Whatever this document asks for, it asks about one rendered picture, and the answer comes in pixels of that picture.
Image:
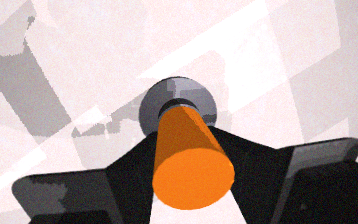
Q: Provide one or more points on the orange knob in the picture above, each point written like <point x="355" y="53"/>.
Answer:
<point x="191" y="171"/>

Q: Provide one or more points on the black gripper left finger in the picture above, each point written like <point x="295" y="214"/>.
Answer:
<point x="124" y="189"/>

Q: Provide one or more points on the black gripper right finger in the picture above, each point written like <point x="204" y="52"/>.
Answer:
<point x="264" y="175"/>

